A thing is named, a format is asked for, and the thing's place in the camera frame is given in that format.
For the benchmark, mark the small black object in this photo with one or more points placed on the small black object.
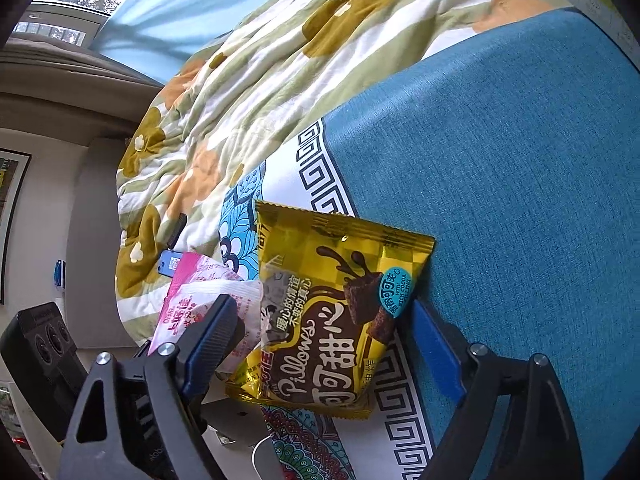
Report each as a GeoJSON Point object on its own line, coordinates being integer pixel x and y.
{"type": "Point", "coordinates": [178, 230]}

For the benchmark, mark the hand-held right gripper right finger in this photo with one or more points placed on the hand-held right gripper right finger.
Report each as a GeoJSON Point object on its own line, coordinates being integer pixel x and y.
{"type": "Point", "coordinates": [435, 345]}

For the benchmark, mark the light blue sheer curtain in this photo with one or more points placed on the light blue sheer curtain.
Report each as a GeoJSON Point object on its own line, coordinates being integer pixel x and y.
{"type": "Point", "coordinates": [165, 15]}

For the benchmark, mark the framed wall picture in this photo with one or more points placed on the framed wall picture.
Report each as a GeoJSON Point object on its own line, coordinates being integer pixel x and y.
{"type": "Point", "coordinates": [12, 220]}

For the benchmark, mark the beige curtain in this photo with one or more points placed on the beige curtain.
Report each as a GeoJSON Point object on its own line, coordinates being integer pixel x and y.
{"type": "Point", "coordinates": [60, 90]}

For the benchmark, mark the floral blanket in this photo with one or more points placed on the floral blanket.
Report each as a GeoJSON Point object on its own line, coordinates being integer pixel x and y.
{"type": "Point", "coordinates": [300, 85]}

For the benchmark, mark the blue wall fixture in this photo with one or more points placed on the blue wall fixture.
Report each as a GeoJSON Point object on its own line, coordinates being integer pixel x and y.
{"type": "Point", "coordinates": [59, 274]}

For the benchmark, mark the pink and white snack bag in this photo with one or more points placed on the pink and white snack bag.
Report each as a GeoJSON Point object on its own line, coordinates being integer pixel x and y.
{"type": "Point", "coordinates": [200, 280]}

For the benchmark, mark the black box device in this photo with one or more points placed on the black box device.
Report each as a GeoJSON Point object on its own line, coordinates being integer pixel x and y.
{"type": "Point", "coordinates": [40, 350]}

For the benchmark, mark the yellow chocolate snack bag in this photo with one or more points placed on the yellow chocolate snack bag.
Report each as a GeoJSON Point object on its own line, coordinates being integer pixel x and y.
{"type": "Point", "coordinates": [320, 280]}

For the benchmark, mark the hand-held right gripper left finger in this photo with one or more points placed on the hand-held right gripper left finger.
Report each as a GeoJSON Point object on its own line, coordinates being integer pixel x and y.
{"type": "Point", "coordinates": [212, 332]}

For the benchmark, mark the small blue device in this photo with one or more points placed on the small blue device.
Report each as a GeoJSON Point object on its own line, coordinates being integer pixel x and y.
{"type": "Point", "coordinates": [171, 263]}

